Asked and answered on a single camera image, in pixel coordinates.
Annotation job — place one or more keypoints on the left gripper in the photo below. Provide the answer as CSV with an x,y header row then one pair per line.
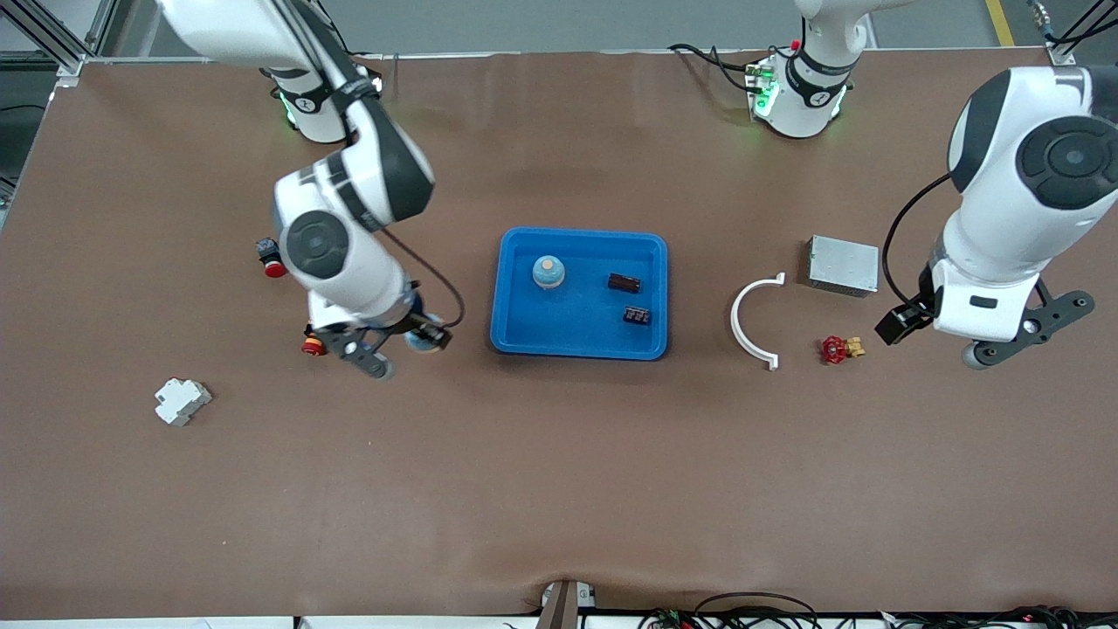
x,y
905,321

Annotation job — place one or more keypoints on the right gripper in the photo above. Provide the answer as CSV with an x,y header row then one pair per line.
x,y
425,331

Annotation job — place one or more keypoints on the blue desk bell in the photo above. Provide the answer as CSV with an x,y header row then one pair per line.
x,y
419,316
548,273

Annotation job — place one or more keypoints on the dark brown cylindrical capacitor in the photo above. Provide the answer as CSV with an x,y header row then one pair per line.
x,y
624,282

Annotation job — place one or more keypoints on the black capacitor block silver tops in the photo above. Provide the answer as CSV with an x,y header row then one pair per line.
x,y
637,315

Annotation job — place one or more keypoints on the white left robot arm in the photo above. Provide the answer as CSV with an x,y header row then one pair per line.
x,y
996,236

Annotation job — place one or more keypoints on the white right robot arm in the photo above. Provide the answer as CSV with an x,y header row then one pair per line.
x,y
349,279

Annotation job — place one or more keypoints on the blue plastic tray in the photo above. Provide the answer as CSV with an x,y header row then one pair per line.
x,y
581,328

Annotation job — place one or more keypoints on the silver metal box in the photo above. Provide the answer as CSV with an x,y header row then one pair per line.
x,y
843,265

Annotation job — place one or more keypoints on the brass valve red handwheel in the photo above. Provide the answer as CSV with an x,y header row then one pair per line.
x,y
834,349

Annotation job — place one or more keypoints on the red emergency button orange base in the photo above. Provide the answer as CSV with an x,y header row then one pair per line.
x,y
312,347

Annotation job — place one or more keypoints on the red push button black base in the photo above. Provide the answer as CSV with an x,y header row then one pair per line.
x,y
272,265

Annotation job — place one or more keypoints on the white curved pipe clamp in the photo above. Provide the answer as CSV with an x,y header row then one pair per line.
x,y
738,328

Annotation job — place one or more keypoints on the white circuit breaker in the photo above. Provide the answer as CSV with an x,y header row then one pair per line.
x,y
182,402

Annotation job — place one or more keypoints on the white table edge strip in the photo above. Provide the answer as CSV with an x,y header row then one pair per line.
x,y
131,624

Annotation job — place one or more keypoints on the aluminium frame profile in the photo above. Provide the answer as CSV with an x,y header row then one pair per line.
x,y
68,79
1059,54

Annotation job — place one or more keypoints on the metal table edge bracket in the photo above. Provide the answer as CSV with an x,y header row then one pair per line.
x,y
559,607

